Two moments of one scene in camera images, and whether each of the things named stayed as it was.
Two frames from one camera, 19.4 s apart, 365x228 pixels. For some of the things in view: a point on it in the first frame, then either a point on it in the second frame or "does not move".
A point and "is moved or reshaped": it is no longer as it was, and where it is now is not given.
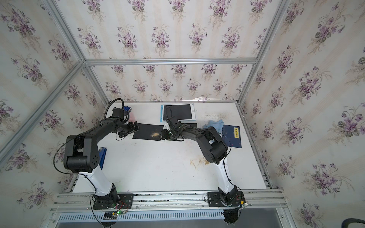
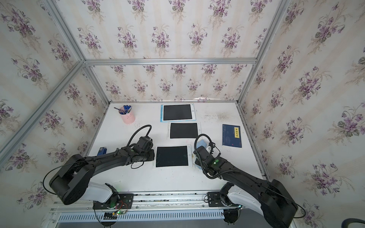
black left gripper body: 125,129 to 147,156
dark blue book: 231,136 does not move
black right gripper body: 167,135 to 202,165
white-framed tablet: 182,112 does not move
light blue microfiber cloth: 217,125 is moved or reshaped
